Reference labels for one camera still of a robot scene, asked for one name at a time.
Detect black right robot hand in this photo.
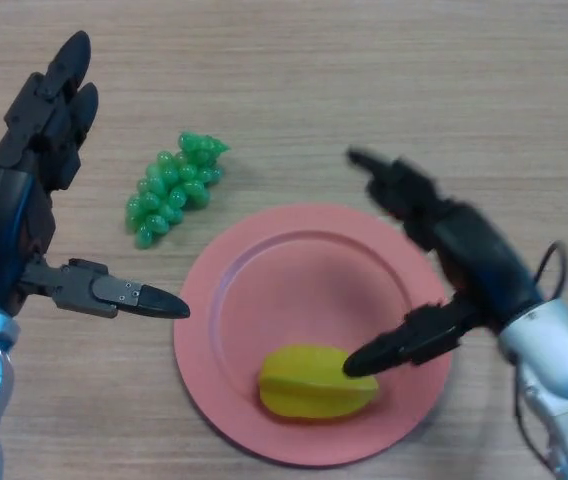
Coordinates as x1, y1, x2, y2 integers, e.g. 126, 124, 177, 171
342, 147, 545, 380

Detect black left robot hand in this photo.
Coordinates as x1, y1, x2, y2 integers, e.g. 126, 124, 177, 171
0, 30, 191, 320

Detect yellow starfruit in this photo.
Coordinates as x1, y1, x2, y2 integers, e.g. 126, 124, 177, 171
257, 343, 381, 419

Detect pink round plate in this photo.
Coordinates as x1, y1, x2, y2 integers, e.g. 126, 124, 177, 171
172, 202, 453, 469

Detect green grape bunch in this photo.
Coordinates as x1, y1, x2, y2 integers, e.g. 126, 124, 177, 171
124, 130, 232, 251

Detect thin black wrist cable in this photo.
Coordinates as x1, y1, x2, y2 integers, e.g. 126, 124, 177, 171
513, 240, 568, 464

